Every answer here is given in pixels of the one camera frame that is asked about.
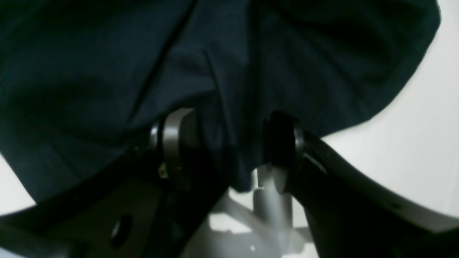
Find black T-shirt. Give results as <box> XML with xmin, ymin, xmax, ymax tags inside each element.
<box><xmin>0</xmin><ymin>0</ymin><xmax>440</xmax><ymax>201</ymax></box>

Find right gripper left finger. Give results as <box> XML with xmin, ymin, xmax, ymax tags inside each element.
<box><xmin>0</xmin><ymin>108</ymin><xmax>201</xmax><ymax>258</ymax></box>

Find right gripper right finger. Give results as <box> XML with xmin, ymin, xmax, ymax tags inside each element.
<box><xmin>264</xmin><ymin>111</ymin><xmax>459</xmax><ymax>258</ymax></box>

